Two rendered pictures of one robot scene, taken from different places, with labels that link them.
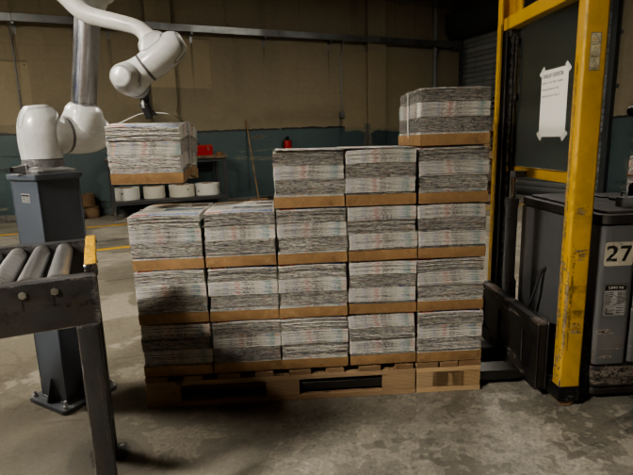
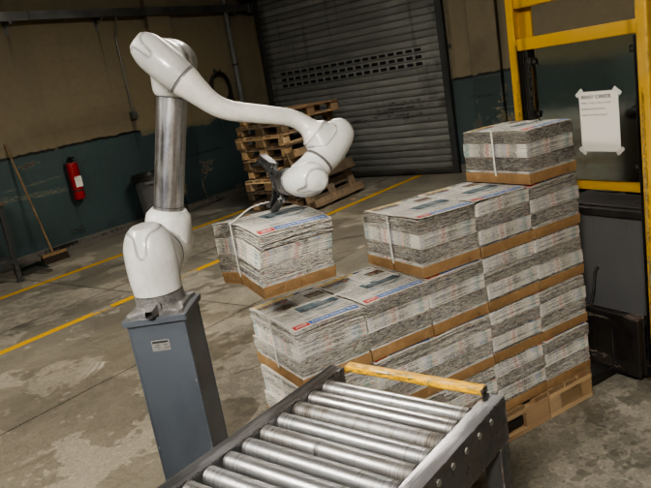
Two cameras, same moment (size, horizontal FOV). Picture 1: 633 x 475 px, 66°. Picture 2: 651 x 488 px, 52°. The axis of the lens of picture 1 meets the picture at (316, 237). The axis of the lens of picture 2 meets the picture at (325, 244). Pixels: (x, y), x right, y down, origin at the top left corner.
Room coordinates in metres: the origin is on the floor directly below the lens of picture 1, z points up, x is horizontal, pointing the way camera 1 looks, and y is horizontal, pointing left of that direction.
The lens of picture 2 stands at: (-0.04, 1.52, 1.63)
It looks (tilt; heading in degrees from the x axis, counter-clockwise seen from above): 14 degrees down; 334
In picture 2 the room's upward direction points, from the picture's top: 10 degrees counter-clockwise
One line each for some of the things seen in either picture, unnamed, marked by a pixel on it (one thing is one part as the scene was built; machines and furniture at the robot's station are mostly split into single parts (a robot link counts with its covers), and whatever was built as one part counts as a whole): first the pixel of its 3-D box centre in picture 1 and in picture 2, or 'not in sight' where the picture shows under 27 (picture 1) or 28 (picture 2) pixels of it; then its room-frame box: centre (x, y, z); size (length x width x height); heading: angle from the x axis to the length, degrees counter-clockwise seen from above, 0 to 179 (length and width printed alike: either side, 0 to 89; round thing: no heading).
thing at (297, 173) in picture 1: (307, 176); (418, 235); (2.15, 0.03, 0.95); 0.38 x 0.29 x 0.23; 2
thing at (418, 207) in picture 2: (307, 149); (418, 207); (2.14, 0.03, 1.06); 0.37 x 0.29 x 0.01; 2
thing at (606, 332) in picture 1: (605, 283); (639, 268); (2.22, -1.35, 0.40); 0.69 x 0.55 x 0.80; 3
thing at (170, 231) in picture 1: (279, 295); (411, 367); (2.13, 0.17, 0.42); 1.17 x 0.39 x 0.83; 93
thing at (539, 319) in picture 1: (509, 328); (585, 331); (2.19, -0.90, 0.20); 0.62 x 0.05 x 0.30; 3
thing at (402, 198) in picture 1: (373, 194); (476, 237); (2.16, -0.26, 0.86); 0.38 x 0.29 x 0.04; 2
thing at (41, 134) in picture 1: (41, 131); (151, 257); (2.06, 1.11, 1.17); 0.18 x 0.16 x 0.22; 150
